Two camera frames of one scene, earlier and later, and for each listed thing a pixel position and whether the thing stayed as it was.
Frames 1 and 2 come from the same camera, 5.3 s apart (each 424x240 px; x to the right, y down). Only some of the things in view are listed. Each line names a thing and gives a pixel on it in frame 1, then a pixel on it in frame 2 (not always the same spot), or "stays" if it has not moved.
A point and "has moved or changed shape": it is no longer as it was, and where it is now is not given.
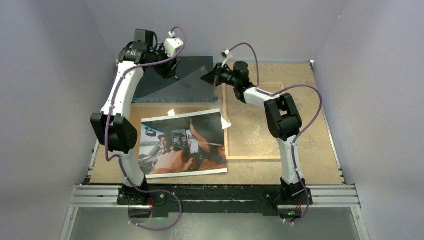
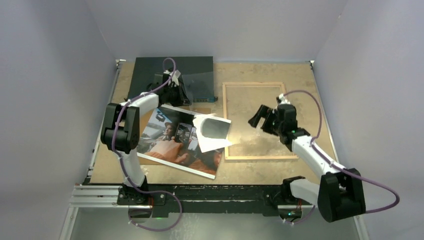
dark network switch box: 176,79 stays
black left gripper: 169,69 -> 182,99
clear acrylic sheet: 191,88 stays
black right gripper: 214,77 -> 264,112
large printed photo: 181,144 has moved or changed shape
